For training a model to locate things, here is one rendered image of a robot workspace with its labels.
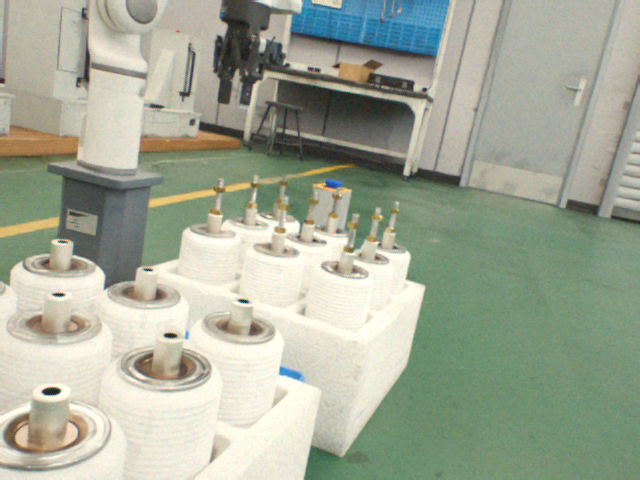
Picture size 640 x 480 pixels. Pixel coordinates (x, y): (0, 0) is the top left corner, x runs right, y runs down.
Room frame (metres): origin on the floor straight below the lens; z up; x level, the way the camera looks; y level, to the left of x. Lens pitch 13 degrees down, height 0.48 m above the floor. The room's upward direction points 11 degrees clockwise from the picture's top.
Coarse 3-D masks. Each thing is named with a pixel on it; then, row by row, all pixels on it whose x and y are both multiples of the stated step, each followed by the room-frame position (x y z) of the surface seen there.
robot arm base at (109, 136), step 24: (96, 72) 1.00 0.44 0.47; (96, 96) 1.00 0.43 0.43; (120, 96) 1.00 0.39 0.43; (144, 96) 1.05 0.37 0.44; (96, 120) 1.00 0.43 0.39; (120, 120) 1.00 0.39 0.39; (96, 144) 1.00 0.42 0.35; (120, 144) 1.01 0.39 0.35; (96, 168) 1.00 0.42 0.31; (120, 168) 1.01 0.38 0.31
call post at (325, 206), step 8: (320, 192) 1.27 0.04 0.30; (328, 192) 1.26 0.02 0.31; (320, 200) 1.27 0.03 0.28; (328, 200) 1.26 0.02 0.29; (344, 200) 1.28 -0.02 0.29; (320, 208) 1.26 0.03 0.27; (328, 208) 1.26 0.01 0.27; (344, 208) 1.29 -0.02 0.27; (320, 216) 1.26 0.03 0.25; (344, 216) 1.30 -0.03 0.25; (320, 224) 1.26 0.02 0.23; (344, 224) 1.31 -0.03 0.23
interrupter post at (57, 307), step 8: (48, 296) 0.47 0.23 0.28; (56, 296) 0.48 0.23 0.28; (64, 296) 0.48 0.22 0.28; (48, 304) 0.47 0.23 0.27; (56, 304) 0.47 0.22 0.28; (64, 304) 0.47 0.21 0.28; (48, 312) 0.47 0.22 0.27; (56, 312) 0.47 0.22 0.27; (64, 312) 0.47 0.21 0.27; (48, 320) 0.47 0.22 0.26; (56, 320) 0.47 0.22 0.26; (64, 320) 0.47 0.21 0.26; (48, 328) 0.47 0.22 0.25; (56, 328) 0.47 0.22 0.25; (64, 328) 0.47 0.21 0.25
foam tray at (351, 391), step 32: (192, 288) 0.84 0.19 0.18; (224, 288) 0.86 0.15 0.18; (416, 288) 1.08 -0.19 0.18; (192, 320) 0.84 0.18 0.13; (288, 320) 0.79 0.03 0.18; (384, 320) 0.86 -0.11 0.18; (416, 320) 1.10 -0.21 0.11; (288, 352) 0.79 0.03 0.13; (320, 352) 0.77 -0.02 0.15; (352, 352) 0.75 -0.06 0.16; (384, 352) 0.87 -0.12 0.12; (320, 384) 0.77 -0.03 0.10; (352, 384) 0.75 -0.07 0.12; (384, 384) 0.93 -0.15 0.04; (320, 416) 0.76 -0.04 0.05; (352, 416) 0.76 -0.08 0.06; (320, 448) 0.76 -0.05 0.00
